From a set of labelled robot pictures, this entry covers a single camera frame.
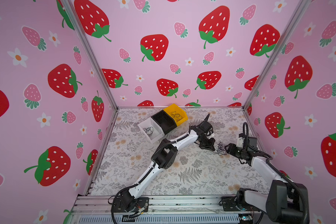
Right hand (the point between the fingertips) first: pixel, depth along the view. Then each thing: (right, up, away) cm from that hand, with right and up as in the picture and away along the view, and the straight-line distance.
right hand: (228, 147), depth 89 cm
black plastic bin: (-42, +16, +23) cm, 50 cm away
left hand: (-7, -2, +2) cm, 7 cm away
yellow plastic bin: (-30, +21, +25) cm, 45 cm away
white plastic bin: (-48, +8, +15) cm, 51 cm away
